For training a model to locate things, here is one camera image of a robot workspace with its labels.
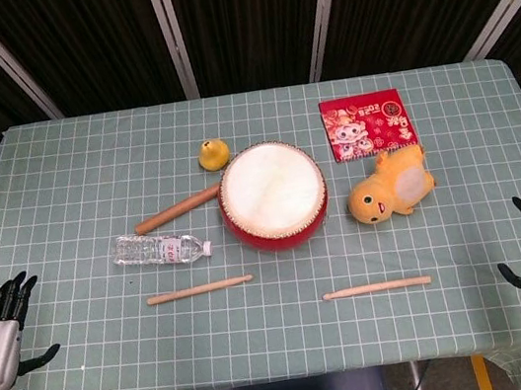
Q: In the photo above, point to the red drum with white skin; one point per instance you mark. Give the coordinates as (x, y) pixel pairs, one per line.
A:
(270, 193)

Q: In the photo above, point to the silver table leg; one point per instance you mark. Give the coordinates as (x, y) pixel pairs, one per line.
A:
(417, 386)

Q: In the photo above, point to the yellow plush chick toy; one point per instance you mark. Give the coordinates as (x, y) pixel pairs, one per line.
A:
(389, 188)

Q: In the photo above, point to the green checked tablecloth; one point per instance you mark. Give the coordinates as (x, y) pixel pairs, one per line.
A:
(88, 183)

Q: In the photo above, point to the brown wooden rolling pin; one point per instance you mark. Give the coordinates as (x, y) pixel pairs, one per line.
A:
(178, 209)

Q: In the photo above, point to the red envelope packet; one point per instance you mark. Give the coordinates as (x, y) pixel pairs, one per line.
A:
(369, 126)

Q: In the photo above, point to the clear plastic water bottle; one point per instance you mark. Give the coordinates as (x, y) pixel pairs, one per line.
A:
(155, 250)

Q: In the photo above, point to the light wooden drumstick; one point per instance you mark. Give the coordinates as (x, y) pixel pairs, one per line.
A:
(196, 291)
(376, 288)

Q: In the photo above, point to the yellow pear toy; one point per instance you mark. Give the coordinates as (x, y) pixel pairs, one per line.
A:
(213, 158)

